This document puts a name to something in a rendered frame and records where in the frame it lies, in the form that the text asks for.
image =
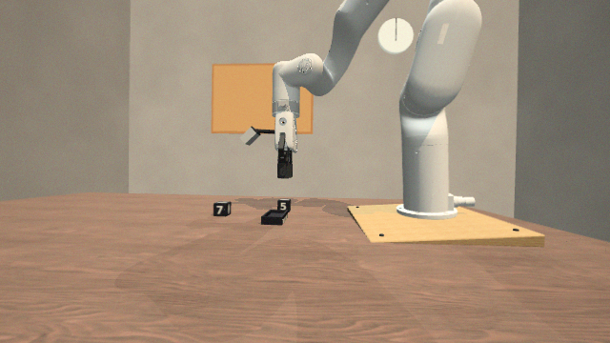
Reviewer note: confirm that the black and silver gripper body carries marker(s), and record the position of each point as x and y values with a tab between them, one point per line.
289	127

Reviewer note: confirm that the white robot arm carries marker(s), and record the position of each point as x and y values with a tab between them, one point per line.
448	39

